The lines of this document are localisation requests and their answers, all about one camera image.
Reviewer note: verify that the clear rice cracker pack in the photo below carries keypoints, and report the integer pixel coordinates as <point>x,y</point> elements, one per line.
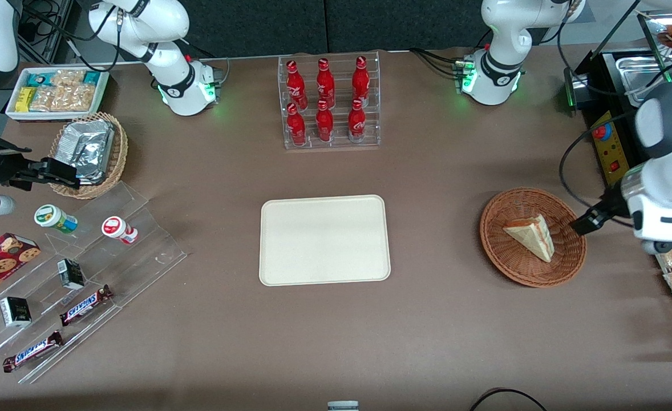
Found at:
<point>78,97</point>
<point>68,77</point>
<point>45,99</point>

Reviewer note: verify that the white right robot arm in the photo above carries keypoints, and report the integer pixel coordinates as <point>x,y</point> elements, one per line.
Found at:
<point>170,63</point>

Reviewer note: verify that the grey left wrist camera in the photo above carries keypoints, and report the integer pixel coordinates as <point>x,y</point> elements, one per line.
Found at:
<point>664,246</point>

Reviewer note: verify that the yellow snack packet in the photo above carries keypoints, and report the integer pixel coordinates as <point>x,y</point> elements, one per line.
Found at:
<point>25,99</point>

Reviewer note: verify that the triangular sandwich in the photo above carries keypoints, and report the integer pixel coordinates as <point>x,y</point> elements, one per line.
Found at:
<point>533,237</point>

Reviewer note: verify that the clear acrylic bottle rack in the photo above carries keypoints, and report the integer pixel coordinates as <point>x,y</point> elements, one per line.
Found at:
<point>336,142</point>

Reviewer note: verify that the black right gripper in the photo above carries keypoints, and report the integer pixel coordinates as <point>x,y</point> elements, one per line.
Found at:
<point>0,166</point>

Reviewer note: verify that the cream plastic tray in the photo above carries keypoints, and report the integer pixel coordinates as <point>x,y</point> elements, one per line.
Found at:
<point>324,240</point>

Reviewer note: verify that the steel warmer pan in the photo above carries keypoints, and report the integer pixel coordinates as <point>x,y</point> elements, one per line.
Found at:
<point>632,68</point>

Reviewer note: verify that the red cola bottle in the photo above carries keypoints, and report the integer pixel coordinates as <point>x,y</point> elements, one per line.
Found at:
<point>360,83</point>
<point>325,85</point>
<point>296,128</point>
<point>324,123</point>
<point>295,85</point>
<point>356,123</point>

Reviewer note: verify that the red lid white cup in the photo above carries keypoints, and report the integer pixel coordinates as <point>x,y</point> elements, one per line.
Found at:
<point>118,229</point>

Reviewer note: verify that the green lid white cup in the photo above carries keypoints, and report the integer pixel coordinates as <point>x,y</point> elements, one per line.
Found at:
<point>53,218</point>

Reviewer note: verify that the black box green edge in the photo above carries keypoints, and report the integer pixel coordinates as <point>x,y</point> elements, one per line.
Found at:
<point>577,91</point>

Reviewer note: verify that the clear acrylic stepped display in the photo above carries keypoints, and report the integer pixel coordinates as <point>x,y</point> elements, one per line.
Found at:
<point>142,257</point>

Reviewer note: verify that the silver foil pack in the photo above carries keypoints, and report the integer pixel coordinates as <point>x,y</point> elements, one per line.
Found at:
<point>88,148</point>

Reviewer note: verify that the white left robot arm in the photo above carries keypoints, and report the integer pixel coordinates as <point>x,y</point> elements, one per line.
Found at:
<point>501,34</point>

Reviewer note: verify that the black glass food warmer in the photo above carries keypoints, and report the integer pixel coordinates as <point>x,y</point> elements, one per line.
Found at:
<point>610,142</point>

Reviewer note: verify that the oval tan wicker basket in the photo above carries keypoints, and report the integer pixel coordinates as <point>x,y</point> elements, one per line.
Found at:
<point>118,154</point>

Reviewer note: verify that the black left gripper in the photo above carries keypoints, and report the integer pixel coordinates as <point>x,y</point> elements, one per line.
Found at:
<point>608,209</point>

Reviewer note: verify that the small grey white object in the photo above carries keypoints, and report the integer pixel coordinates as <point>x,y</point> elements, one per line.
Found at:
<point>343,406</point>

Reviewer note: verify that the small black carton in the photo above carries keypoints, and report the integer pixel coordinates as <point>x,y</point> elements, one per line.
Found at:
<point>15,311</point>
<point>71,274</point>

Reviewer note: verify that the teal snack packet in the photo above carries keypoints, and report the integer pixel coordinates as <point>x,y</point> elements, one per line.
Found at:
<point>38,79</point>
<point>92,77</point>

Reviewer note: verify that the round brown wicker basket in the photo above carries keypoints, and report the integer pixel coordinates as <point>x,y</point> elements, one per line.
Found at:
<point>518,268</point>

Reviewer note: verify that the brown Snickers bar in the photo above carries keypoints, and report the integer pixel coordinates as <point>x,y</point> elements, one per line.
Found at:
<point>85,305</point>
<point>32,351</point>

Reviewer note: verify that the white rectangular snack tray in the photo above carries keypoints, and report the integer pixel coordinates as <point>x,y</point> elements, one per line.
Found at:
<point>12,111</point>

